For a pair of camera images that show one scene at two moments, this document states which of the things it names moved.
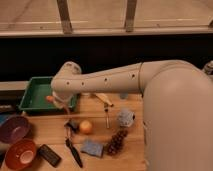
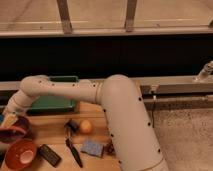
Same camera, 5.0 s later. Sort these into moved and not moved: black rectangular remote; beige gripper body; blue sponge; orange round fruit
Moved: beige gripper body
Not moved: blue sponge; black rectangular remote; orange round fruit
